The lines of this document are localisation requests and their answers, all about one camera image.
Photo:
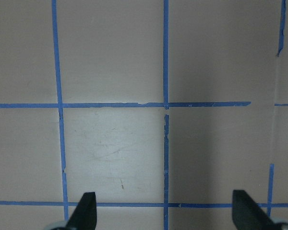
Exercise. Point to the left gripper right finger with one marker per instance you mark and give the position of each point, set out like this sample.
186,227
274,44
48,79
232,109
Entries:
247,215

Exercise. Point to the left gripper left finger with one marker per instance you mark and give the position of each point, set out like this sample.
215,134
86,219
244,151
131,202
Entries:
84,216

